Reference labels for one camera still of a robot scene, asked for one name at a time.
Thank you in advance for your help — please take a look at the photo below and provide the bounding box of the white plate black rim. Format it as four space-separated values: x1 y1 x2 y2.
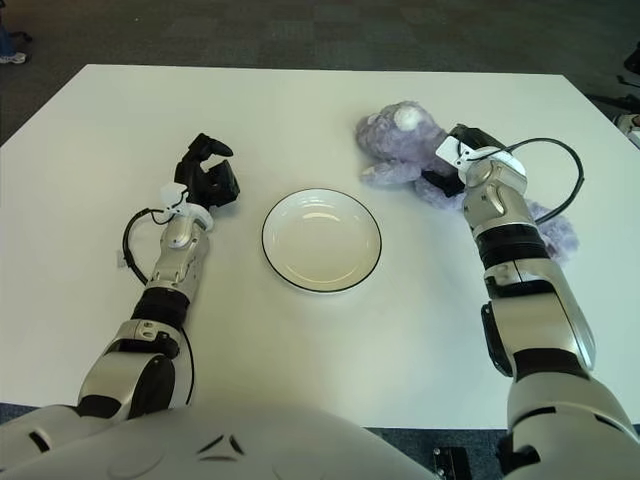
261 187 384 296

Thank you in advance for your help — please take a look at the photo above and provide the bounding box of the black chair base leg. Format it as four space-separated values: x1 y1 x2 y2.
584 92 640 109

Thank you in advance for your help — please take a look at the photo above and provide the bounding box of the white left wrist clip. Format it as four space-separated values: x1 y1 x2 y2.
160 183 189 216

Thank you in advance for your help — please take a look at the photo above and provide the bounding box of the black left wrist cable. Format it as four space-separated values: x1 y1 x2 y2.
123 208 174 286

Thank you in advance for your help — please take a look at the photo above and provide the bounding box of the silver robot torso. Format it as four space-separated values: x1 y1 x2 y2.
49 399 436 480

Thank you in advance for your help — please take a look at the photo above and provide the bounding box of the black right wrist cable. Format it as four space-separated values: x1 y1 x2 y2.
504 137 586 224

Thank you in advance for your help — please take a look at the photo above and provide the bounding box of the purple plush bear doll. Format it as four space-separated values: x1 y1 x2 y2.
355 101 580 265

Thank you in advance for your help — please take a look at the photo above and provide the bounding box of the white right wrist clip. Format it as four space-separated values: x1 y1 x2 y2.
434 135 476 169

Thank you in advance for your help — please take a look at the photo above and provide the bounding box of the black office chair part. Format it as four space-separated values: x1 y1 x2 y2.
622 49 640 86

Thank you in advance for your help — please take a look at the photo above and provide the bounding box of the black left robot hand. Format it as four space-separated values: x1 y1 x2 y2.
173 132 241 211

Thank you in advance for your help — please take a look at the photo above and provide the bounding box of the black bracket box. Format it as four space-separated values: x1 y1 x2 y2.
432 446 469 480

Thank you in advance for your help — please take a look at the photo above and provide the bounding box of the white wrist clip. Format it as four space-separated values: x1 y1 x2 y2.
434 135 476 169
160 183 189 216

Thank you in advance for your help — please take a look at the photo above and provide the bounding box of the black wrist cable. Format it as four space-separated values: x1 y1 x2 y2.
504 137 586 224
123 208 174 286

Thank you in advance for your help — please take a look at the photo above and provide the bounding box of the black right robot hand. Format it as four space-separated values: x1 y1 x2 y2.
419 124 509 199

